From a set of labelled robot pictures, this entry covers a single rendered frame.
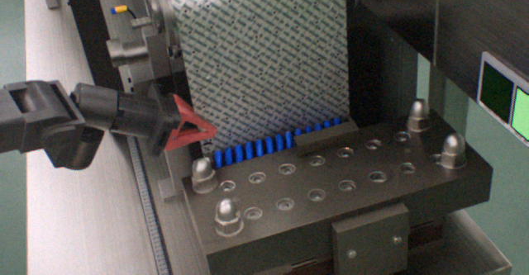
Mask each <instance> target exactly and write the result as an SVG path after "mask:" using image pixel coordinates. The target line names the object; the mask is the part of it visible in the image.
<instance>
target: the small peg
mask: <svg viewBox="0 0 529 275"><path fill-rule="evenodd" d="M152 25H153V22H152V19H151V16H147V17H142V18H136V19H132V20H131V26H132V29H133V30H135V29H138V28H142V27H147V26H152Z"/></svg>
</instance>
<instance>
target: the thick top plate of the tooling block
mask: <svg viewBox="0 0 529 275"><path fill-rule="evenodd" d="M428 111H429V112H430V117H429V121H430V122H431V128H430V129H429V130H426V131H423V132H416V131H412V130H409V129H408V128H407V127H406V121H407V120H408V115H407V116H401V117H399V118H395V119H392V120H389V121H384V122H381V123H379V124H375V125H372V126H366V127H364V128H360V138H359V139H358V140H352V141H349V142H345V143H343V144H339V145H334V146H332V147H328V148H325V149H320V150H317V151H313V152H311V153H307V154H302V155H298V152H297V151H296V149H295V148H294V147H292V148H290V149H285V150H281V151H279V152H275V153H272V154H267V155H264V156H260V157H258V158H254V159H249V160H246V161H243V162H239V163H236V164H231V165H228V166H225V167H221V168H217V169H214V170H215V171H216V175H217V179H218V182H219V184H218V187H217V188H216V189H215V190H214V191H212V192H209V193H198V192H195V191H194V190H193V180H192V175H190V176H187V177H184V178H181V182H182V186H183V192H184V195H185V200H186V203H187V207H188V212H189V215H190V217H191V220H192V222H193V228H194V230H195V233H196V236H197V238H198V242H199V245H200V248H201V250H202V253H203V257H204V259H205V262H206V265H207V270H208V275H252V274H255V273H259V272H263V271H265V270H268V269H271V268H275V267H278V266H281V265H284V264H286V263H291V262H294V261H297V260H299V259H301V258H306V257H309V256H312V255H317V254H322V253H325V252H327V251H330V250H333V247H332V233H331V223H332V222H336V221H339V220H344V219H346V218H349V217H352V216H357V215H359V214H362V213H365V212H368V211H373V210H376V209H379V208H381V207H385V206H389V205H392V204H395V203H398V202H402V203H403V205H404V206H405V207H406V208H407V209H408V219H409V225H414V224H416V223H418V222H422V221H425V220H429V219H431V218H434V217H438V216H442V215H444V214H447V213H451V212H453V211H458V210H460V209H463V208H466V207H469V206H473V205H476V204H479V203H482V202H488V201H489V195H490V188H491V182H492V176H493V167H492V166H491V165H490V164H488V163H487V162H486V161H485V160H484V159H483V158H482V157H481V156H480V155H479V154H478V153H477V152H476V151H475V150H474V149H473V148H472V147H471V146H470V145H469V144H468V143H467V142H466V141H465V140H464V142H465V157H466V159H467V164H466V165H465V166H464V167H463V168H460V169H448V168H444V167H443V166H441V165H440V163H439V157H440V156H441V151H442V145H443V144H444V141H445V138H446V137H447V136H448V135H449V134H451V133H457V132H456V131H455V130H454V129H453V128H452V127H451V126H450V125H449V124H448V123H447V122H446V121H445V120H444V119H443V118H442V117H441V116H440V115H439V114H438V113H437V112H436V111H435V110H433V109H432V108H431V109H428ZM457 134H458V133H457ZM224 198H227V199H230V200H232V201H233V202H234V203H235V204H236V209H237V210H238V211H239V212H240V213H241V219H242V221H243V224H244V228H243V230H242V232H240V233H239V234H238V235H236V236H233V237H230V238H225V237H221V236H220V235H218V234H217V233H216V231H215V229H216V221H215V218H216V216H217V203H218V202H219V201H220V200H221V199H224Z"/></svg>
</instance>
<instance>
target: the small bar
mask: <svg viewBox="0 0 529 275"><path fill-rule="evenodd" d="M359 138H360V128H359V127H358V126H357V125H356V124H355V123H354V122H353V121H348V122H346V123H342V124H339V125H336V126H331V127H327V128H324V129H321V130H315V131H313V132H309V133H306V134H303V135H298V136H294V137H293V147H294V148H295V149H296V151H297V152H298V155H302V154H307V153H311V152H313V151H317V150H320V149H325V148H328V147H332V146H334V145H339V144H343V143H345V142H349V141H352V140H358V139H359Z"/></svg>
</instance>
